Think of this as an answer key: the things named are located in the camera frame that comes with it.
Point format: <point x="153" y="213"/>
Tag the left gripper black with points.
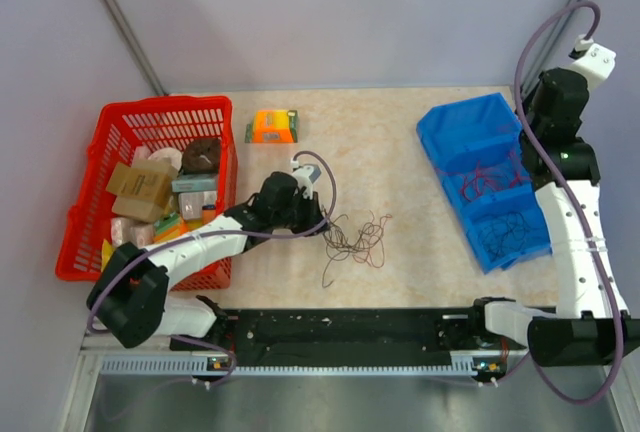
<point x="313" y="212"/>

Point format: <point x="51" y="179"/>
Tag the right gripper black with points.
<point x="532" y="91"/>

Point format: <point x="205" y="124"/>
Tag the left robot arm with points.
<point x="132" y="299"/>

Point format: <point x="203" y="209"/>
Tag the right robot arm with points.
<point x="581" y="330"/>

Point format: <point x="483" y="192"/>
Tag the blue plastic divided bin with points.
<point x="473" y="146"/>

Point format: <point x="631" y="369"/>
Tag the orange yellow box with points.
<point x="274" y="126"/>

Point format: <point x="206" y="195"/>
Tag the brown round cake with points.
<point x="202" y="156"/>

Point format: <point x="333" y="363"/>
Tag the teal flat packet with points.
<point x="195" y="183"/>

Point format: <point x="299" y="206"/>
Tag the brown cardboard box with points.
<point x="142" y="190"/>

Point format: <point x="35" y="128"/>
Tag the pink wrapped snack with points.
<point x="125" y="230"/>

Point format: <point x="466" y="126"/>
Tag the red plastic basket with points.
<point x="157" y="122"/>

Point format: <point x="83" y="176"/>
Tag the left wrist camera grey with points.
<point x="305" y="175"/>

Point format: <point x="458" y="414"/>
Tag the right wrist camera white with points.
<point x="591" y="60"/>

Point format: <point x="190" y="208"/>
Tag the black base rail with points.
<point x="387" y="337"/>

